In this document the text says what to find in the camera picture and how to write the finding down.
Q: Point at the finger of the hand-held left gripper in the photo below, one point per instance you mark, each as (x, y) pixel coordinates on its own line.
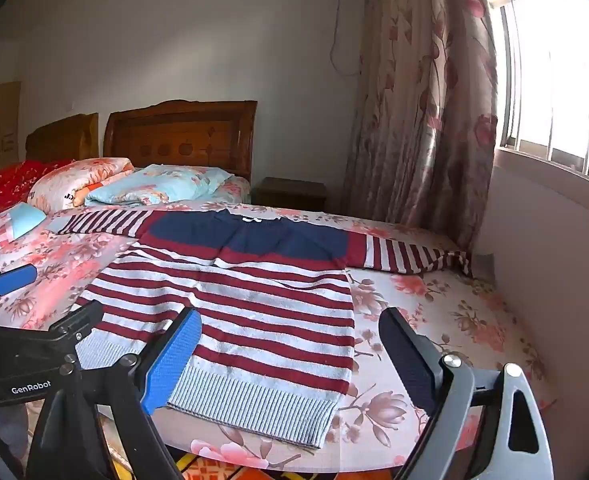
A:
(14, 278)
(82, 322)

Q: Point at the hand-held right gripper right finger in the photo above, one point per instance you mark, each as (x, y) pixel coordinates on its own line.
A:
(408, 360)

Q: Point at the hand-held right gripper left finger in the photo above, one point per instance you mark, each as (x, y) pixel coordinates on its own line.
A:
(174, 360)

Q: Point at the red white striped sweater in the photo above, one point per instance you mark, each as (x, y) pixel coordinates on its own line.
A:
(274, 320)

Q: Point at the bed with floral sheet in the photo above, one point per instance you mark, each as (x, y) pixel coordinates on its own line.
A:
(449, 320)

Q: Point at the red patterned blanket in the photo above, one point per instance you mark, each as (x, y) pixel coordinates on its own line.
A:
(9, 180)

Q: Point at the orange patterned floor mat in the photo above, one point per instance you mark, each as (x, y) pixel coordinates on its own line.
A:
(214, 467)

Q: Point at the floral pink pillow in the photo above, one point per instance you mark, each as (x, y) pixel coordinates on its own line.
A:
(74, 180)

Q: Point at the small wooden headboard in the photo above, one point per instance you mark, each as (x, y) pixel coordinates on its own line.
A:
(64, 137)

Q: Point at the light blue floral pillow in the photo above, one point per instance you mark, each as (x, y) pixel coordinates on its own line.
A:
(164, 182)

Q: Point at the dark wooden nightstand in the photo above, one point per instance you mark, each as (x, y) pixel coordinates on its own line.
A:
(289, 194)

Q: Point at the large carved wooden headboard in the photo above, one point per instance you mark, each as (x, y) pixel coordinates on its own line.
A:
(179, 135)

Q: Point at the window with bars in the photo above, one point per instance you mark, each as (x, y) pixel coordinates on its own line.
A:
(559, 70)

